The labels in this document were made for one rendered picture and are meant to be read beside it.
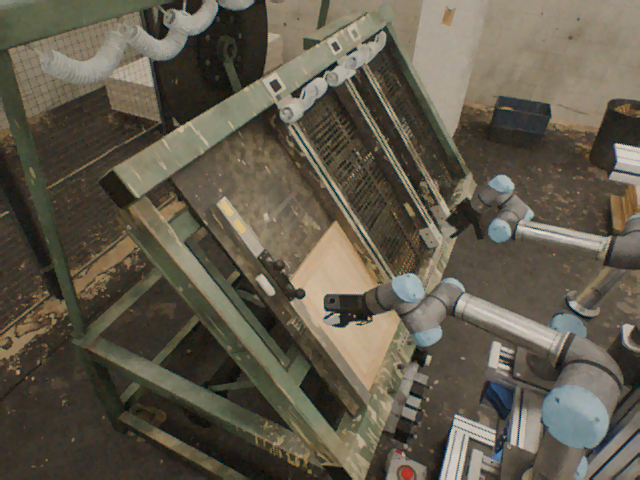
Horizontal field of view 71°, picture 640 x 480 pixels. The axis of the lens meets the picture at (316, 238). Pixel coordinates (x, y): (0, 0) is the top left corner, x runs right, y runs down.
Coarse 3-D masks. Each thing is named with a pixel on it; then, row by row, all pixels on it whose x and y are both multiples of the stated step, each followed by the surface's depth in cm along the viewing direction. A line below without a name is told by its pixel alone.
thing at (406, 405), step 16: (416, 352) 210; (416, 368) 205; (400, 384) 198; (416, 384) 196; (400, 400) 192; (416, 400) 190; (400, 416) 187; (416, 416) 202; (384, 432) 183; (400, 432) 181; (400, 448) 190
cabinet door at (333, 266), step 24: (336, 240) 187; (312, 264) 172; (336, 264) 183; (360, 264) 195; (312, 288) 169; (336, 288) 180; (360, 288) 191; (312, 312) 166; (336, 336) 172; (360, 336) 183; (384, 336) 194; (360, 360) 179
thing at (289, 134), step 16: (272, 96) 167; (288, 96) 173; (272, 112) 173; (272, 128) 178; (288, 128) 174; (288, 144) 179; (304, 144) 180; (304, 160) 180; (304, 176) 184; (320, 176) 181; (320, 192) 185; (336, 192) 187; (336, 208) 187; (352, 224) 189; (352, 240) 193; (368, 240) 195; (368, 256) 194; (384, 272) 197
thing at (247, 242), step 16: (224, 224) 147; (240, 240) 148; (256, 240) 152; (256, 256) 150; (288, 304) 157; (304, 304) 161; (304, 320) 159; (320, 336) 163; (320, 352) 165; (336, 352) 167; (336, 368) 166; (352, 384) 169; (368, 400) 173
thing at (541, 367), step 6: (528, 354) 173; (534, 354) 170; (528, 360) 172; (534, 360) 169; (540, 360) 167; (546, 360) 165; (528, 366) 172; (534, 366) 170; (540, 366) 167; (546, 366) 166; (552, 366) 165; (534, 372) 170; (540, 372) 167; (546, 372) 166; (552, 372) 165; (558, 372) 165; (546, 378) 167; (552, 378) 166
